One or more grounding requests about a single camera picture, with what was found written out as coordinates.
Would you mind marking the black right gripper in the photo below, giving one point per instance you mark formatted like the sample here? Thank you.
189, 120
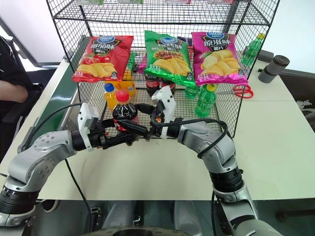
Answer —
156, 120

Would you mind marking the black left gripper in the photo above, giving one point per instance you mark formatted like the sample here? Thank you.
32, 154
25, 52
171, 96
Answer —
98, 135

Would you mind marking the cola bottle with red cap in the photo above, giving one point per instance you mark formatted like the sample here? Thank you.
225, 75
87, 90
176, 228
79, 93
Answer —
124, 110

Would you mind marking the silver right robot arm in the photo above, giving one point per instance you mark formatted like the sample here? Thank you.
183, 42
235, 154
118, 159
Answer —
221, 152

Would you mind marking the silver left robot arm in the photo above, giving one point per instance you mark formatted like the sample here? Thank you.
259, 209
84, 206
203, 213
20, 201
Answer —
37, 157

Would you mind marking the green conveyor belt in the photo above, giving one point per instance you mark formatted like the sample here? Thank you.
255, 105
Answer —
59, 93

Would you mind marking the black conveyor machine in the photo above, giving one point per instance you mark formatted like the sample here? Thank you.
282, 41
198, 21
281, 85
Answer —
295, 86

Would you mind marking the orange soda bottle blue cap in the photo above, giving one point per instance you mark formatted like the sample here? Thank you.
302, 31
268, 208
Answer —
109, 96

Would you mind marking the pink snack bag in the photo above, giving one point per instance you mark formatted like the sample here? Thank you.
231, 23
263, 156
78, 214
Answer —
142, 64

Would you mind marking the green soda bottle yellow cap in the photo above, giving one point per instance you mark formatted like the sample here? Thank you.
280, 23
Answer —
252, 49
205, 103

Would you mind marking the green potato chip bag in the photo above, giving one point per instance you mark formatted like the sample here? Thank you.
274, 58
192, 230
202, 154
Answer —
167, 56

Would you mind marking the red potato chip bag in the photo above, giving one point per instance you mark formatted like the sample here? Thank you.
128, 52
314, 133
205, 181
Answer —
105, 59

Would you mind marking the purple snack packet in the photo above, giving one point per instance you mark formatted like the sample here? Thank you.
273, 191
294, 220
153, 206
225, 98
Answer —
184, 41

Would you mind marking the dark rounded shape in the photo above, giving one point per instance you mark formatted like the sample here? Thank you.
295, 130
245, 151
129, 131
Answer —
147, 216

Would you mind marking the magenta potato chip bag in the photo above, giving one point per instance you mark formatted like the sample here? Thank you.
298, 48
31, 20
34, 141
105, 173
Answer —
217, 59

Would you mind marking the person in dark clothing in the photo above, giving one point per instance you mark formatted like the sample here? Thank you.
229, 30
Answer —
12, 73

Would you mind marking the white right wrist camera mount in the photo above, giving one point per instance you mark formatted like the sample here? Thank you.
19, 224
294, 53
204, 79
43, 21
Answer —
167, 98

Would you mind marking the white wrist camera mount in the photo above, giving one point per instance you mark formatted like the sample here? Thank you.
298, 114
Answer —
83, 118
167, 98

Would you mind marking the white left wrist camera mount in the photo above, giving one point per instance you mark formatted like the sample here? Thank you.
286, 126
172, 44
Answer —
83, 118

